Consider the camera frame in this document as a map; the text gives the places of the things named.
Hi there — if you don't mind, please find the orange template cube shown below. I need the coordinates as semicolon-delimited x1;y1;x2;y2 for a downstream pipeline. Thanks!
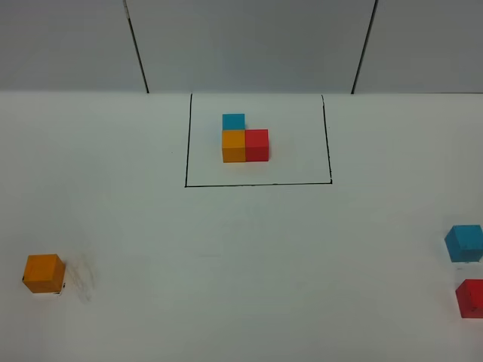
222;130;246;163

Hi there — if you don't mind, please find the red template cube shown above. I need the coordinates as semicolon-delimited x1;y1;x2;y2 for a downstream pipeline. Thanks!
245;129;269;162

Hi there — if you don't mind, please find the blue template cube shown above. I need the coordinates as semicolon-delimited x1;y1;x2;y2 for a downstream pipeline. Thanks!
222;113;245;130

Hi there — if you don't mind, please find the white template sheet black outline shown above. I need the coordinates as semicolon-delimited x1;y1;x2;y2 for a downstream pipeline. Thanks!
186;93;332;187

